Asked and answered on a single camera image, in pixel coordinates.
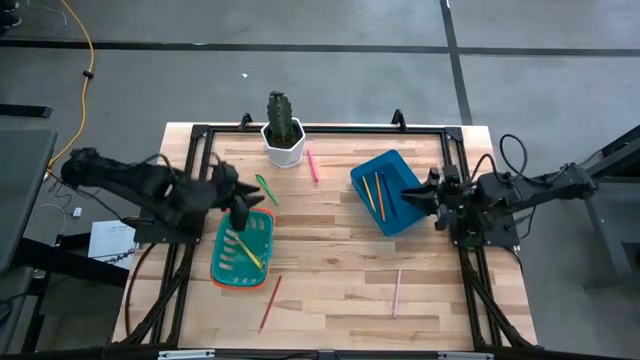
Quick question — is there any silver metal bracket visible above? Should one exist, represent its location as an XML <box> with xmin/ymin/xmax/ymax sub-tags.
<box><xmin>438</xmin><ymin>351</ymin><xmax>494</xmax><ymax>360</ymax></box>
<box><xmin>158</xmin><ymin>349</ymin><xmax>216</xmax><ymax>360</ymax></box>

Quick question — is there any black aluminium table frame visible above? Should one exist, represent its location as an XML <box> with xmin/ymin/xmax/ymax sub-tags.
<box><xmin>112</xmin><ymin>108</ymin><xmax>539</xmax><ymax>360</ymax></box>

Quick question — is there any black floor bar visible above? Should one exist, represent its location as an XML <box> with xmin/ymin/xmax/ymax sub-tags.
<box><xmin>0</xmin><ymin>103</ymin><xmax>54</xmax><ymax>120</ymax></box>

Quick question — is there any bright pink pen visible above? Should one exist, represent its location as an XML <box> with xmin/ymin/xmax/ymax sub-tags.
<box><xmin>306</xmin><ymin>148</ymin><xmax>320</xmax><ymax>184</ymax></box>

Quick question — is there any grey desk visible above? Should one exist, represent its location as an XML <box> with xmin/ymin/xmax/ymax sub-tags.
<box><xmin>0</xmin><ymin>128</ymin><xmax>59</xmax><ymax>274</ymax></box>

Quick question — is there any dark blue pencil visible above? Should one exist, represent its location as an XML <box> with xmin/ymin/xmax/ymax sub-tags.
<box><xmin>380</xmin><ymin>170</ymin><xmax>399</xmax><ymax>218</ymax></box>

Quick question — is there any yellow power cable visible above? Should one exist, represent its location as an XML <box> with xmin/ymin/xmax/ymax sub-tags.
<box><xmin>45</xmin><ymin>0</ymin><xmax>96</xmax><ymax>174</ymax></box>

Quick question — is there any yellow pen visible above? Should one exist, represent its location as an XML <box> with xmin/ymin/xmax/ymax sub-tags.
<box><xmin>229</xmin><ymin>229</ymin><xmax>266</xmax><ymax>272</ymax></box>

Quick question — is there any green basket with orange handles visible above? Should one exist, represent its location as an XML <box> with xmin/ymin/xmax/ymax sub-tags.
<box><xmin>209</xmin><ymin>207</ymin><xmax>277</xmax><ymax>291</ymax></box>

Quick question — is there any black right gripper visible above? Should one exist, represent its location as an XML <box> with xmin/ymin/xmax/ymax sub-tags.
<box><xmin>401</xmin><ymin>164</ymin><xmax>464</xmax><ymax>232</ymax></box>

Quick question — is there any green cactus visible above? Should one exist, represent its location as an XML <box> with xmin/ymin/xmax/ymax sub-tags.
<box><xmin>265</xmin><ymin>89</ymin><xmax>297</xmax><ymax>149</ymax></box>

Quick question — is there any dark metal stand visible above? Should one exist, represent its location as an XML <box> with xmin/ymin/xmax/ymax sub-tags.
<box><xmin>582</xmin><ymin>124</ymin><xmax>640</xmax><ymax>292</ymax></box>

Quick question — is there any white paper sheet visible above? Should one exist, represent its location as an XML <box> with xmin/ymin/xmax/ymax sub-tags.
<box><xmin>87</xmin><ymin>219</ymin><xmax>139</xmax><ymax>271</ymax></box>

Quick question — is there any orange wooden pencil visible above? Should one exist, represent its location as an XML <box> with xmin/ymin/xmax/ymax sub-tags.
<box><xmin>374</xmin><ymin>170</ymin><xmax>388</xmax><ymax>223</ymax></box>

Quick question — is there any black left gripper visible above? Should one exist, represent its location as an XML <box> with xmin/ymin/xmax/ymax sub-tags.
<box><xmin>212</xmin><ymin>158</ymin><xmax>266</xmax><ymax>233</ymax></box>

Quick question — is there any blue plastic bin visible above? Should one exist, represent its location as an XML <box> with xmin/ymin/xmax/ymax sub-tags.
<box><xmin>349</xmin><ymin>148</ymin><xmax>439</xmax><ymax>237</ymax></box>

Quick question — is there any pale pink pen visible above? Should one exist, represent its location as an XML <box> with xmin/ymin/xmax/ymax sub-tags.
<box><xmin>392</xmin><ymin>268</ymin><xmax>403</xmax><ymax>320</ymax></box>

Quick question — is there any red pencil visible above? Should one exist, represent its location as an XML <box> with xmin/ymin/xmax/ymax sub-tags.
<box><xmin>257</xmin><ymin>274</ymin><xmax>284</xmax><ymax>336</ymax></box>

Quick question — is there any green pen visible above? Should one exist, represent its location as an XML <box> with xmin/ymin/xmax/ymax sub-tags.
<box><xmin>254</xmin><ymin>173</ymin><xmax>280</xmax><ymax>207</ymax></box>

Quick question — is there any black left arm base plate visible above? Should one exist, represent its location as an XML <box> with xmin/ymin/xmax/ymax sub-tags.
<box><xmin>132</xmin><ymin>215</ymin><xmax>204</xmax><ymax>245</ymax></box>

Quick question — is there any white hexagonal plant pot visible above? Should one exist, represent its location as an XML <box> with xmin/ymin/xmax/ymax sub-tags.
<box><xmin>260</xmin><ymin>117</ymin><xmax>307</xmax><ymax>170</ymax></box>

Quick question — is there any yellow-orange wooden pencil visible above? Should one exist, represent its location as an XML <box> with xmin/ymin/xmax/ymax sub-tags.
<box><xmin>361</xmin><ymin>175</ymin><xmax>378</xmax><ymax>213</ymax></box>

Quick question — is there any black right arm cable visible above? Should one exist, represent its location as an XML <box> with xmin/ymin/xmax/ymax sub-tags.
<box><xmin>469</xmin><ymin>132</ymin><xmax>530</xmax><ymax>187</ymax></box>

